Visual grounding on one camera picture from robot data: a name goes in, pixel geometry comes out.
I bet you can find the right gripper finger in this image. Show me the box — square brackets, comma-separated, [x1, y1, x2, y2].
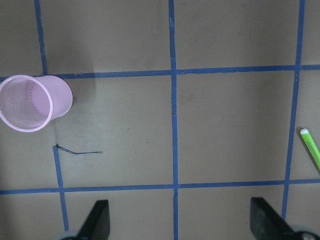
[250, 197, 295, 240]

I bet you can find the pink mesh cup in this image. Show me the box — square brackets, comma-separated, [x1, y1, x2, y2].
[0, 75, 73, 133]

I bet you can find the green highlighter pen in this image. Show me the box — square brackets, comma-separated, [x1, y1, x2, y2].
[300, 128, 320, 170]

